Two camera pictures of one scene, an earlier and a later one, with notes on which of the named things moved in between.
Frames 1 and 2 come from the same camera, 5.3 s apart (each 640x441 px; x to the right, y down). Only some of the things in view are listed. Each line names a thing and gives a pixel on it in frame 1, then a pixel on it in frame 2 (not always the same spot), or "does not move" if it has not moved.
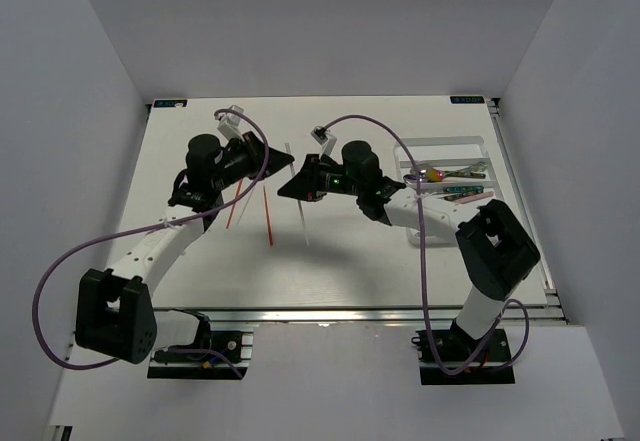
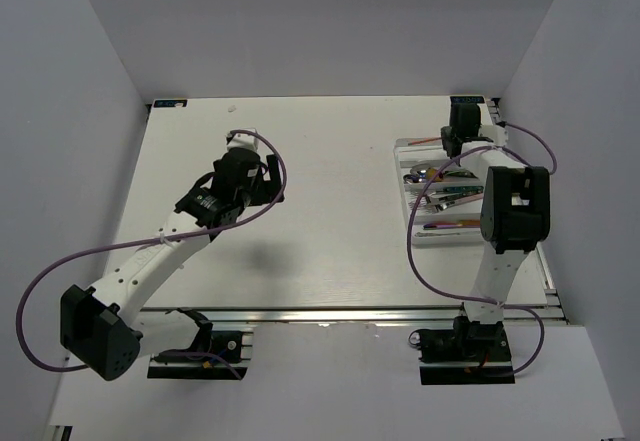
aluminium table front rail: x=259 y=315 does not move
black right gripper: x=305 y=185 -> x=444 y=133
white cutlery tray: x=459 y=170 does not move
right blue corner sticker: x=467 y=100 does not move
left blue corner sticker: x=171 y=104 does not move
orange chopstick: x=268 y=217 -> x=428 y=140
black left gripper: x=253 y=148 -> x=268 y=190
